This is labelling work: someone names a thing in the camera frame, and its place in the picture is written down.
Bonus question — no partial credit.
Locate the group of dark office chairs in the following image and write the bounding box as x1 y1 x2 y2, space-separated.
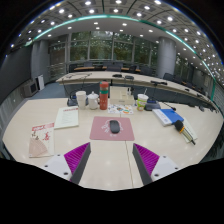
68 60 209 96

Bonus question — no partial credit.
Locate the black computer mouse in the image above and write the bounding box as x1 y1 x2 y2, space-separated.
109 119 121 135

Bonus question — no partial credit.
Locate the group of ceiling lights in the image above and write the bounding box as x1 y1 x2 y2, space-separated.
9 0 224 78

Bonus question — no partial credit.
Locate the grey desk microphone unit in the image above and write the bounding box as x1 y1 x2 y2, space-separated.
143 99 162 112

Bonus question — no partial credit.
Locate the red thermos bottle green band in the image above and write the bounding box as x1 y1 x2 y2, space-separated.
99 80 110 111

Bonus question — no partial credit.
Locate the red and white leaflet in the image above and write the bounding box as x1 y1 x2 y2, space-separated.
28 121 56 159

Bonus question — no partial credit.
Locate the white floor cabinet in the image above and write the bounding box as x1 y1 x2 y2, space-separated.
21 79 39 98

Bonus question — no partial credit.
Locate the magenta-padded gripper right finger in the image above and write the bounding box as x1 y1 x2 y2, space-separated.
132 143 181 186

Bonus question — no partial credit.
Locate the white standing board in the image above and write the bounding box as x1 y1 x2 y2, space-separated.
37 74 45 92

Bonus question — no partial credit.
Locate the white lidded mug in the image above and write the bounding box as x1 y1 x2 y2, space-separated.
86 91 101 111

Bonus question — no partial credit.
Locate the colourful sticker sheet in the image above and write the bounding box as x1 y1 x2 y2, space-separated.
107 103 134 116

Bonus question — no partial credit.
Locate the blue and white book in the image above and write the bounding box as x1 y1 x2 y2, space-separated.
151 108 185 128

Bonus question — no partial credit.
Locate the pink printed mouse pad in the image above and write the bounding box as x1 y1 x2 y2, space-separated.
89 115 136 142

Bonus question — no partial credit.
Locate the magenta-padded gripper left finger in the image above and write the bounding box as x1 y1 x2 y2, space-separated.
42 142 92 185

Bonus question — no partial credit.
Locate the printed paper cup with straw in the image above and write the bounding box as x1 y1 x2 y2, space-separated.
136 88 150 112

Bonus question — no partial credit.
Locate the white printed booklet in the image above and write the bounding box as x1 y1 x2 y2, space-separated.
53 105 80 130

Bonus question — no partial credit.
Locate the black handheld microphone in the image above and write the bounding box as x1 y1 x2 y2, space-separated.
173 119 197 146

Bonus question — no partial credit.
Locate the white paper cup stack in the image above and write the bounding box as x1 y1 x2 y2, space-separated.
75 90 88 109

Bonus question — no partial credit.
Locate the white cardboard box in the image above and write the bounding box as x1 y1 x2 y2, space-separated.
109 86 136 106

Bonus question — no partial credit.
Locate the curved conference desk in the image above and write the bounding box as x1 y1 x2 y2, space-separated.
55 70 214 113

